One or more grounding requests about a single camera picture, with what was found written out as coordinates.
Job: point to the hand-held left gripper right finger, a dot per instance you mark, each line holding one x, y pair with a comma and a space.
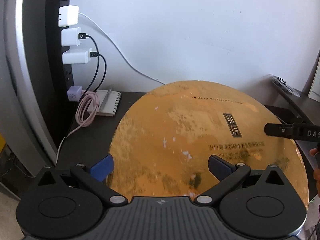
218, 166

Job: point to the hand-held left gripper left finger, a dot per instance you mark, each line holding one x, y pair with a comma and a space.
102, 167

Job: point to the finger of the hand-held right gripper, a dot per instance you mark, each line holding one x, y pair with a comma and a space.
277, 130

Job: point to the round gold box lid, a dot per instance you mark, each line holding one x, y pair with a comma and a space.
187, 135

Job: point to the person's right hand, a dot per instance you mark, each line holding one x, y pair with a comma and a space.
317, 180

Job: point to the raised dark desk shelf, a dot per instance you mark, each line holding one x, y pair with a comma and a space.
300, 105

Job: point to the framed certificate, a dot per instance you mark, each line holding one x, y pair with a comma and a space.
315, 85

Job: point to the white ribbed notepad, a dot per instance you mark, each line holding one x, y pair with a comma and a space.
107, 103

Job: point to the purple charger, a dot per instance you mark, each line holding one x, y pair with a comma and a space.
73, 93

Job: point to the yellow crate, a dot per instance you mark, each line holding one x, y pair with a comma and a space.
2, 142

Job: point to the black power strip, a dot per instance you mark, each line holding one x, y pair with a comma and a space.
53, 67

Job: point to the white charger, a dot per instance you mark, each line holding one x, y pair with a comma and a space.
75, 57
70, 37
68, 16

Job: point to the silver computer case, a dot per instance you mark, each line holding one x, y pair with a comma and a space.
25, 80

